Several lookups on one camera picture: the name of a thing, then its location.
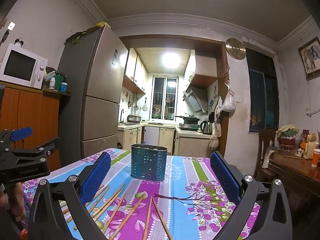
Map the wooden chopstick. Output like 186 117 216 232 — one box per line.
62 184 106 215
85 184 125 222
102 192 127 234
109 194 145 240
66 185 110 223
143 197 153 240
151 197 173 240

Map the blue perforated utensil holder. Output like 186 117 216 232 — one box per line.
131 144 168 181

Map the kitchen window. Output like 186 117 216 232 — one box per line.
150 76 178 121

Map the person left hand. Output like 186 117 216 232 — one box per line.
1 183 26 222

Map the orange wooden cabinet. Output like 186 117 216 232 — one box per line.
0 81 72 172

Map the white medicine bottle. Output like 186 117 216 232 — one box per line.
49 77 55 90

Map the blue white cup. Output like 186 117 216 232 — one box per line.
60 82 68 93

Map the floral striped tablecloth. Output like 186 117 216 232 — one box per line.
22 147 261 240

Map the wooden chair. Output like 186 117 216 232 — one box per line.
253 128 276 180

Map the dark wooden side table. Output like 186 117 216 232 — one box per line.
268 149 319 209

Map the green box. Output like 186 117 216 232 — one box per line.
54 75 64 91

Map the stainless electric kettle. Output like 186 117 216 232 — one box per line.
200 120 213 135

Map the white microwave oven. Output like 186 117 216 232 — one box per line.
1 43 48 89

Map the silver rice cooker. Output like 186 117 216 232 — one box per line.
127 114 141 123

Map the potted plant red pot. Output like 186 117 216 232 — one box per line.
276 124 299 151

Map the hanging white plastic bag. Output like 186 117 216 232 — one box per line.
222 90 236 113

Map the black wok on stove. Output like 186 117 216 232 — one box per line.
175 115 200 124

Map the dark curtained window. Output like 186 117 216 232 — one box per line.
246 48 279 133

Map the orange pill bottle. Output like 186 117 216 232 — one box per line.
311 148 320 168

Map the steel range hood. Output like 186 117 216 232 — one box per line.
183 86 208 114

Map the brown three-door refrigerator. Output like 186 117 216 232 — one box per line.
58 26 128 166

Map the framed elephant picture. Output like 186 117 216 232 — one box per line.
298 37 320 80

